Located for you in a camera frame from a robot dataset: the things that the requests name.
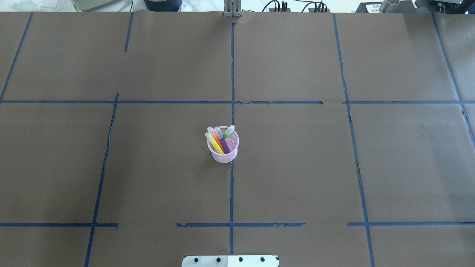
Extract green marker pen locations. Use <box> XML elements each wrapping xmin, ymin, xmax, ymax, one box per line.
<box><xmin>223</xmin><ymin>124</ymin><xmax>235</xmax><ymax>139</ymax></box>

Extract purple marker pen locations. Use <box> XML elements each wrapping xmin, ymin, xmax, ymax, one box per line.
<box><xmin>214</xmin><ymin>126</ymin><xmax>230</xmax><ymax>154</ymax></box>

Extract orange marker pen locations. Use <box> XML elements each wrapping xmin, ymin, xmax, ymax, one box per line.
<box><xmin>207</xmin><ymin>127</ymin><xmax>222</xmax><ymax>150</ymax></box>

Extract yellow marker pen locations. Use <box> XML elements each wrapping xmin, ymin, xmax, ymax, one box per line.
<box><xmin>205</xmin><ymin>132</ymin><xmax>224</xmax><ymax>154</ymax></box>

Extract pink mesh pen holder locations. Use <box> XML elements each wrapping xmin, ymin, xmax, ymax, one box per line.
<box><xmin>207</xmin><ymin>126</ymin><xmax>239</xmax><ymax>163</ymax></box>

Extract metal cup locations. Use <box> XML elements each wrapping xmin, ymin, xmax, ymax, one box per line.
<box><xmin>379</xmin><ymin>0</ymin><xmax>400</xmax><ymax>13</ymax></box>

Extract aluminium frame post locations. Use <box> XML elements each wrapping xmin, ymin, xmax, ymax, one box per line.
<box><xmin>223</xmin><ymin>0</ymin><xmax>242</xmax><ymax>17</ymax></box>

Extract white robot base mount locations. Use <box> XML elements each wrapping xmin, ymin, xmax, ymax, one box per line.
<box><xmin>181</xmin><ymin>255</ymin><xmax>280</xmax><ymax>267</ymax></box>

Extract black cables on table edge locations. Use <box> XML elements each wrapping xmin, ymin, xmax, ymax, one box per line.
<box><xmin>262</xmin><ymin>0</ymin><xmax>329</xmax><ymax>13</ymax></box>

